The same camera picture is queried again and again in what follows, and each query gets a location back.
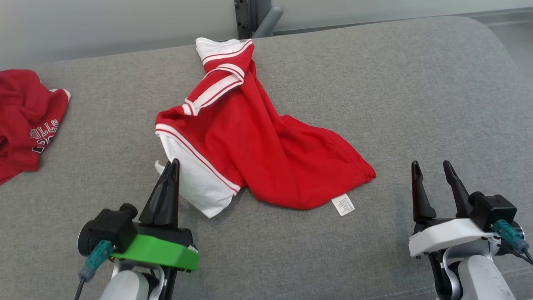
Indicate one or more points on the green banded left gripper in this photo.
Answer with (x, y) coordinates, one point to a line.
(158, 252)

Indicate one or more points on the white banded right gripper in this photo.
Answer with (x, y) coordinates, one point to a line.
(445, 235)

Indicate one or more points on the red white-sleeved t-shirt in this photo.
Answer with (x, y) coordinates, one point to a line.
(258, 150)

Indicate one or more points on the red Bulls jersey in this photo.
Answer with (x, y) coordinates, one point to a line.
(21, 116)

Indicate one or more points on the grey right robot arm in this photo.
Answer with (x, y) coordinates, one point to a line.
(479, 279)

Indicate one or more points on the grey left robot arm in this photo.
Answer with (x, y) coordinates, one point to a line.
(125, 287)

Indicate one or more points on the light grey slanted tube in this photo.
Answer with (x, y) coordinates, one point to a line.
(268, 23)

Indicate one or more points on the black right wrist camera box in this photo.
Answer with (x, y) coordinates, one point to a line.
(493, 210)

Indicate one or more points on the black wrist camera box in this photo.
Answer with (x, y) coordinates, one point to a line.
(114, 227)
(493, 210)

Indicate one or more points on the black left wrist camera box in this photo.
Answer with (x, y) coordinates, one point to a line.
(114, 227)

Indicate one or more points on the dark grey metal post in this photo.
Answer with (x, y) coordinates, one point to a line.
(245, 18)

